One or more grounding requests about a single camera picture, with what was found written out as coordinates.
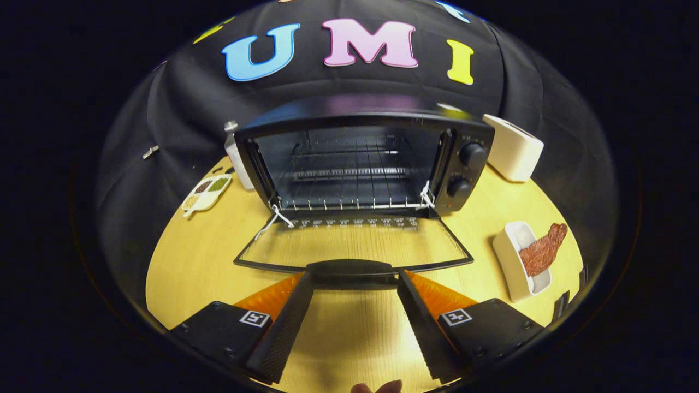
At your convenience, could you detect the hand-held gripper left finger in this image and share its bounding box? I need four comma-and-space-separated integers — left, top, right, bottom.
169, 271, 315, 385

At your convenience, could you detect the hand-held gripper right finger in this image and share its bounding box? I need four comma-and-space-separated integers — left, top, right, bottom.
396, 270, 547, 384

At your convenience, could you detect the red meat slice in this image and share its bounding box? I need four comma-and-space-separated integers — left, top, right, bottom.
519, 223, 568, 277

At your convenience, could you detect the black toaster oven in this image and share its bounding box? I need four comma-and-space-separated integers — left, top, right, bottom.
234, 96, 496, 290

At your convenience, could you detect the white toaster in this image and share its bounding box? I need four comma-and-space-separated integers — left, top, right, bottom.
482, 114, 544, 183

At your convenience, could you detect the white rectangular ribbed dish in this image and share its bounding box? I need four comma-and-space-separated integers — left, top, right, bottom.
493, 221, 552, 302

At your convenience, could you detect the white divided spice dish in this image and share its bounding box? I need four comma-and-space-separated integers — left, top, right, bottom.
181, 174, 233, 218

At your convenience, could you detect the white bottle silver cap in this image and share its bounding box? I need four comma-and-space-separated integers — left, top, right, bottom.
224, 121, 256, 190

